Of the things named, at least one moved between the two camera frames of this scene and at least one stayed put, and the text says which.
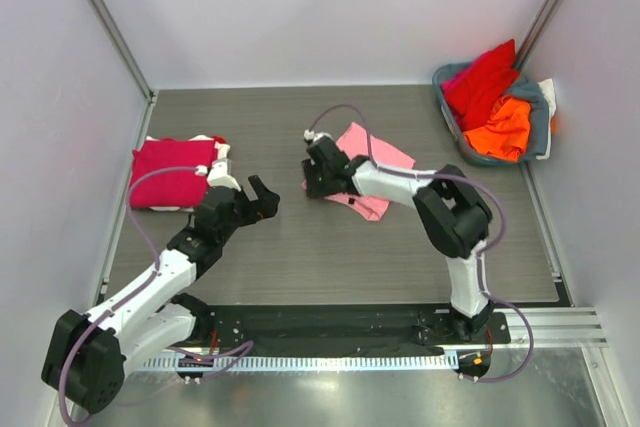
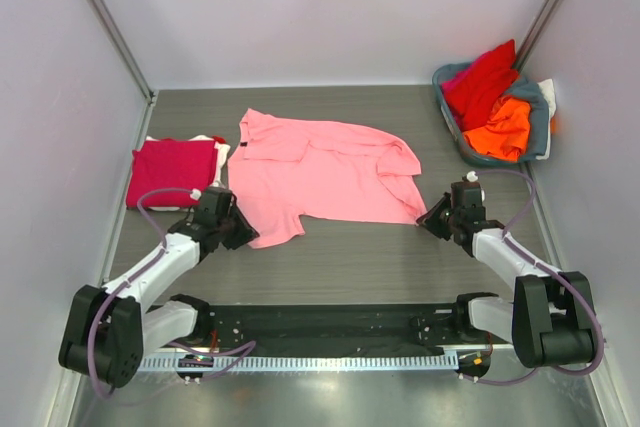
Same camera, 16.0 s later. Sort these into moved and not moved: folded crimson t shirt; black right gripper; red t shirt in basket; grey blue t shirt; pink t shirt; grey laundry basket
Moved: pink t shirt; black right gripper
Not moved: folded crimson t shirt; grey laundry basket; grey blue t shirt; red t shirt in basket
